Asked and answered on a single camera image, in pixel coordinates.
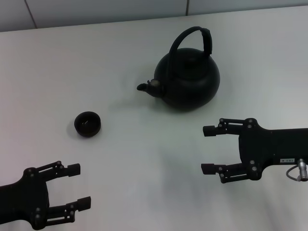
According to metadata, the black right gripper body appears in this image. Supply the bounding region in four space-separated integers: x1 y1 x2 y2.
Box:
238 117 308 181

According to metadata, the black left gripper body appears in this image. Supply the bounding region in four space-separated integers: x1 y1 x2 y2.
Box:
0 167 51 231

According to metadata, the small black teacup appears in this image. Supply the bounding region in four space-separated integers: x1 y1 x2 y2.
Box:
74 111 102 138

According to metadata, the black round teapot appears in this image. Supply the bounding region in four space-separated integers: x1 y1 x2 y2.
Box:
136 26 221 113

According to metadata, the right gripper cable with plug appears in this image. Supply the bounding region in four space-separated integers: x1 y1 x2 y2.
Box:
285 158 308 181

